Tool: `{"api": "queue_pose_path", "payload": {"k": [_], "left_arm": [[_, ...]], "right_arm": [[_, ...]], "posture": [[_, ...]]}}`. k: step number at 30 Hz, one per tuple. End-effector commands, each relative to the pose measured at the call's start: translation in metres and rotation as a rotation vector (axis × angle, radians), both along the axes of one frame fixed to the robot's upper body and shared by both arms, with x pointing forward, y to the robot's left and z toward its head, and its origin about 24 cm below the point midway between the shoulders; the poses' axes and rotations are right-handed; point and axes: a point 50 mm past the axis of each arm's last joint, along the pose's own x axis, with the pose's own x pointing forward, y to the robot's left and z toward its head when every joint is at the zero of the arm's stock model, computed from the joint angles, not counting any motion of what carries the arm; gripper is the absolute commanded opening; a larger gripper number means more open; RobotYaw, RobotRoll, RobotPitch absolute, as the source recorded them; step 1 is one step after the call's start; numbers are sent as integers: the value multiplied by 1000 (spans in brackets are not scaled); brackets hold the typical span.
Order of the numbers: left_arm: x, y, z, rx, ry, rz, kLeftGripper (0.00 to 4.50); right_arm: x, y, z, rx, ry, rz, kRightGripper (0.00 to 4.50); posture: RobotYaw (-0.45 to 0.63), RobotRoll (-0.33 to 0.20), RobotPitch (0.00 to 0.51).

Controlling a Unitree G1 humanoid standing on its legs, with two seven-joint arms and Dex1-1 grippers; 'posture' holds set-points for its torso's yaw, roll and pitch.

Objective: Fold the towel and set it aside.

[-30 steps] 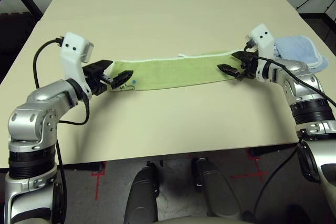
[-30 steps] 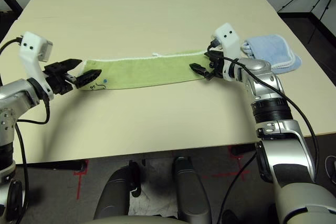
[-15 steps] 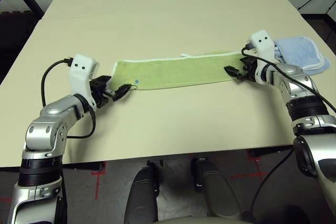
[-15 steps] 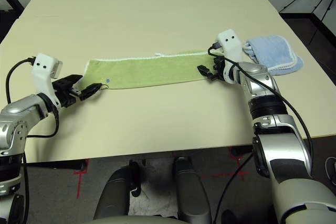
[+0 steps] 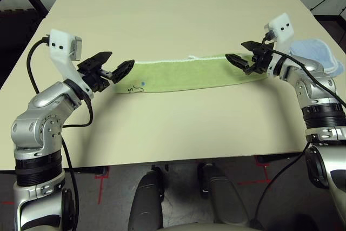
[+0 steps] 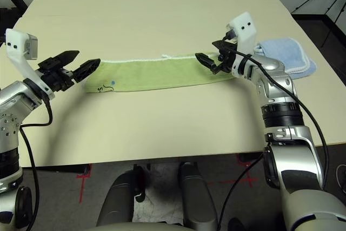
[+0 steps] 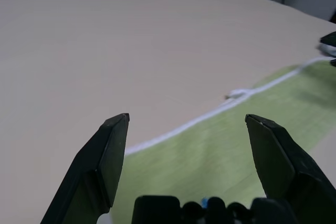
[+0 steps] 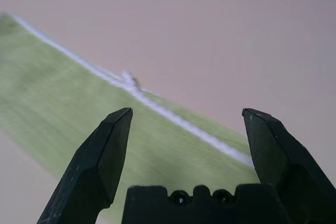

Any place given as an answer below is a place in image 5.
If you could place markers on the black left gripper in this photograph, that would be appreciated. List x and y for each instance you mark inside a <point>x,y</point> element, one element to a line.
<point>94,79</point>

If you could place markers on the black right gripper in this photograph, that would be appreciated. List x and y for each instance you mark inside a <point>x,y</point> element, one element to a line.
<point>260,60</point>

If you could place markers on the green towel with white trim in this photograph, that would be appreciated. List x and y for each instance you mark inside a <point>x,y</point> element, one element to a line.
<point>189,74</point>

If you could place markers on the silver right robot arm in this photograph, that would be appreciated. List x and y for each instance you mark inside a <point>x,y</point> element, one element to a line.
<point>311,85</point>

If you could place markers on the folded light blue towel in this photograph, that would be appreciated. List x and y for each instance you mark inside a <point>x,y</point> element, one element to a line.
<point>313,52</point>

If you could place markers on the black low platform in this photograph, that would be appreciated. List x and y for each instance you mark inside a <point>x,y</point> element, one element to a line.
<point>335,25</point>

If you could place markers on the black foam floor mat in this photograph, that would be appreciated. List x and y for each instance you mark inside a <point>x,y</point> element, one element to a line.
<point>16,39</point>

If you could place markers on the black table foot bar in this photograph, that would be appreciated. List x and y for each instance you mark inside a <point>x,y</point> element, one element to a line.
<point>92,171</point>

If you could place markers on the dark left robot leg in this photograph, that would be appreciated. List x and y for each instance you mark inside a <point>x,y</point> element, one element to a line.
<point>147,204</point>

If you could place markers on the dark robot leg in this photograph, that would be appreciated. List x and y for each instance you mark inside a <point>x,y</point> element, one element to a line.
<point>147,204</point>
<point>221,198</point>

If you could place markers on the dark right robot leg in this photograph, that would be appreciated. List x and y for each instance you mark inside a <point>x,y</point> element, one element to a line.
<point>221,198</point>

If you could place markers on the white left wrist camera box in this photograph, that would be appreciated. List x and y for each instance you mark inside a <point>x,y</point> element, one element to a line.
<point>60,49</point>

